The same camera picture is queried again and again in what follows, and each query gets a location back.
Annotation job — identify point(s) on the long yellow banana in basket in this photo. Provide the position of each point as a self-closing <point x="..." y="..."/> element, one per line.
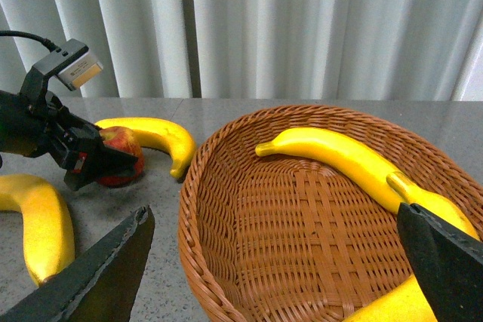
<point x="364" y="166"/>

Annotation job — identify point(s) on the red apple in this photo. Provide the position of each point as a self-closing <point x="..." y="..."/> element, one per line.
<point x="123" y="139"/>

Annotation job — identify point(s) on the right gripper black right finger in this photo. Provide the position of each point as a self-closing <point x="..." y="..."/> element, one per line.
<point x="446" y="261"/>

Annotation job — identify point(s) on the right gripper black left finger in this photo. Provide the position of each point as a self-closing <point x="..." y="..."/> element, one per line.
<point x="100" y="285"/>

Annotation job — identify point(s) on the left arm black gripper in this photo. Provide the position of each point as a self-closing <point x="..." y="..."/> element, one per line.
<point x="74" y="143"/>

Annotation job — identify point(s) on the right brown wicker basket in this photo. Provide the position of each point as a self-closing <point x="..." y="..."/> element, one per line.
<point x="291" y="239"/>

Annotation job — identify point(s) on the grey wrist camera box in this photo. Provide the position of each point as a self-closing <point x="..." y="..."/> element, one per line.
<point x="73" y="64"/>

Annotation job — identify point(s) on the white pleated curtain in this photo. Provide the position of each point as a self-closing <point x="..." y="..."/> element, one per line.
<point x="267" y="49"/>

